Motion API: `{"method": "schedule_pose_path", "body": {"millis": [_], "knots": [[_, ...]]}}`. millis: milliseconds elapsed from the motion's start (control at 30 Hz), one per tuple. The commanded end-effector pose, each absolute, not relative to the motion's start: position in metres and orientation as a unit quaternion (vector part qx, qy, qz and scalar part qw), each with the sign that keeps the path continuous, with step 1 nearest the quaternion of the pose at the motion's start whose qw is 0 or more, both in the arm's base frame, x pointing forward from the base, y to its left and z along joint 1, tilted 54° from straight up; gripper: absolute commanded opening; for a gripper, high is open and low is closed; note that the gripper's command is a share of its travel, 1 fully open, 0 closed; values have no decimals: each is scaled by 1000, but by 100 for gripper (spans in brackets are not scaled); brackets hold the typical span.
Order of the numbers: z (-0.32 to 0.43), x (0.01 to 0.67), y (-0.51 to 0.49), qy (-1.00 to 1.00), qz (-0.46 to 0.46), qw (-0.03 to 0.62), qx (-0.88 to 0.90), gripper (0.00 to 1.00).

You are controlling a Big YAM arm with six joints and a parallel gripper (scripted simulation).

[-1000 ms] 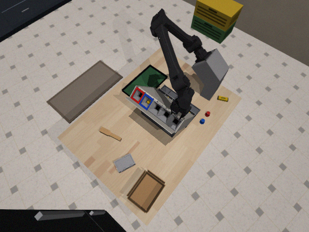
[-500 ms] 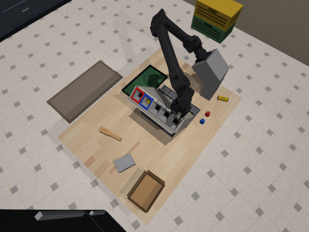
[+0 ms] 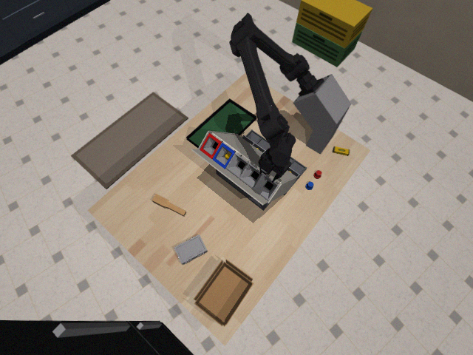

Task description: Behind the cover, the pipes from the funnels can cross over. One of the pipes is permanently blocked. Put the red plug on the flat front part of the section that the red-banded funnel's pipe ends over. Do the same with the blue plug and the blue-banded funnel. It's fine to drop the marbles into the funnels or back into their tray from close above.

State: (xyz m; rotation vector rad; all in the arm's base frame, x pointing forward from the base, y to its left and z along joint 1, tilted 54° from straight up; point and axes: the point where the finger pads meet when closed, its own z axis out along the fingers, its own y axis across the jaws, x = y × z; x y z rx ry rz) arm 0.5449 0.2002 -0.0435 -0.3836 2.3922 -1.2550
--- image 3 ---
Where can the brown cardboard box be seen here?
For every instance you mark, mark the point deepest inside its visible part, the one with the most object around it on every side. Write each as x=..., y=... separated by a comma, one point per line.
x=223, y=291

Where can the blue square frame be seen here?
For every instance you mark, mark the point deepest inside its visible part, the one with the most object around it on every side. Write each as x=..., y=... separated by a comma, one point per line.
x=229, y=149

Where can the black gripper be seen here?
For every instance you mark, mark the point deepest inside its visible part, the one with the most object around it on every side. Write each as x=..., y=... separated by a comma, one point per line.
x=279, y=172

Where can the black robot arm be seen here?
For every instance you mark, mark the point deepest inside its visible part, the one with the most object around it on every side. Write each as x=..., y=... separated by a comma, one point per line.
x=272, y=125

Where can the brown wire brush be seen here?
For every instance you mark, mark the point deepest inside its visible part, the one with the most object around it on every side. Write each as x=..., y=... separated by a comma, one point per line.
x=166, y=204

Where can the green tray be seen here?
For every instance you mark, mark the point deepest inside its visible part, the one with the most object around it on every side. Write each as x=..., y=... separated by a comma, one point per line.
x=230, y=118

